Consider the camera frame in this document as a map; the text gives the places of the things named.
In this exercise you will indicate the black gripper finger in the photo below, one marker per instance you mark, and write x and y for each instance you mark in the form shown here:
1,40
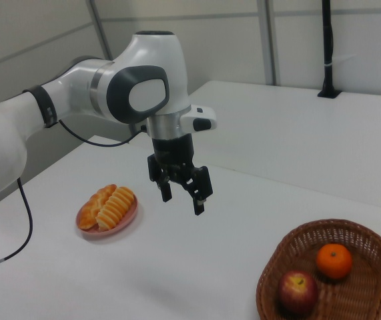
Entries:
203,183
167,191

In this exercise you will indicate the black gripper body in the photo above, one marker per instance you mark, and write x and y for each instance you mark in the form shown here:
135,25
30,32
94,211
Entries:
173,151

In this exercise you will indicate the striped toy bread roll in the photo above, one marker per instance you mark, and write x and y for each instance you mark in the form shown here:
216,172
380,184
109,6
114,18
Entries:
115,210

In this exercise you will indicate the braided toy bread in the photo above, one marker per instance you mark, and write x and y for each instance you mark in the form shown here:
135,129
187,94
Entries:
91,206

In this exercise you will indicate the red toy apple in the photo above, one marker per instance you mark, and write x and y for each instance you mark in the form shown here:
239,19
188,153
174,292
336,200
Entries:
298,293

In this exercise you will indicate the toy orange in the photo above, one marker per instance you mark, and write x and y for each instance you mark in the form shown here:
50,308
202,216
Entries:
335,261

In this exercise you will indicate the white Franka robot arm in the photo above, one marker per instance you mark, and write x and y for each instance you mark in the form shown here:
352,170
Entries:
76,90

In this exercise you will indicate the pink plate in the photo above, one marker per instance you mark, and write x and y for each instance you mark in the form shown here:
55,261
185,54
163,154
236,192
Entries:
128,216

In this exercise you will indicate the brown woven basket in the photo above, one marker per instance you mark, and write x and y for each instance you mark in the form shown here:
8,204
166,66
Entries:
370,293

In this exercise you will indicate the black pole stand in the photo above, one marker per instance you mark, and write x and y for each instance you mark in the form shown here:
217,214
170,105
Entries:
327,50

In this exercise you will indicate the grey partition post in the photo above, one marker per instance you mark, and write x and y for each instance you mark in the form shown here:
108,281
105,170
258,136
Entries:
101,30
272,40

